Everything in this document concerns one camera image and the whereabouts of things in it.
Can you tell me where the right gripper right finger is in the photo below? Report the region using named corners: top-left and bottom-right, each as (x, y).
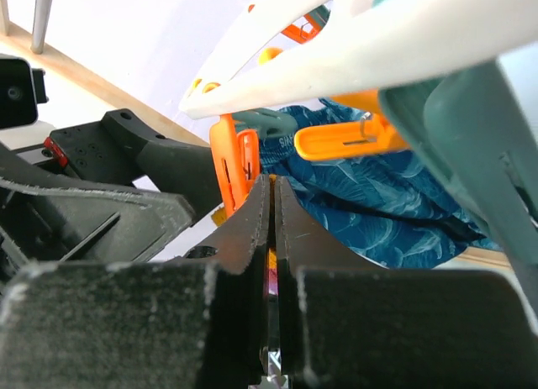
top-left (274, 177), bottom-right (537, 388)

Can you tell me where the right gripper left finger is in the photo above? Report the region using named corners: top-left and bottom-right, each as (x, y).
top-left (1, 175), bottom-right (270, 388)

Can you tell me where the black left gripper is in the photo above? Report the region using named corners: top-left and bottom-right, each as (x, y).
top-left (1, 109), bottom-right (221, 280)

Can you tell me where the maroon purple yellow sock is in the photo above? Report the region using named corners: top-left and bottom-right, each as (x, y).
top-left (212, 174), bottom-right (281, 389)

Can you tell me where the orange hanger clip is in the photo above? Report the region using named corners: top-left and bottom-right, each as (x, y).
top-left (209, 114), bottom-right (261, 218)
top-left (281, 5), bottom-right (330, 44)
top-left (294, 113), bottom-right (410, 161)

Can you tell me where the teal hanger clip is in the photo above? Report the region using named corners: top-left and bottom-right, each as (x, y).
top-left (372, 0), bottom-right (538, 318)
top-left (231, 108), bottom-right (298, 139)

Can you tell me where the white round clip hanger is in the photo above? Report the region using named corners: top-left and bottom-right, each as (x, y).
top-left (179, 0), bottom-right (537, 119)

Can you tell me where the dark blue patterned cloth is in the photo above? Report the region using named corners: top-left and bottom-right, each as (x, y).
top-left (258, 98), bottom-right (501, 271)

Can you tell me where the steel hanging rod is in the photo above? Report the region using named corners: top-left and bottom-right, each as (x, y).
top-left (30, 0), bottom-right (53, 55)

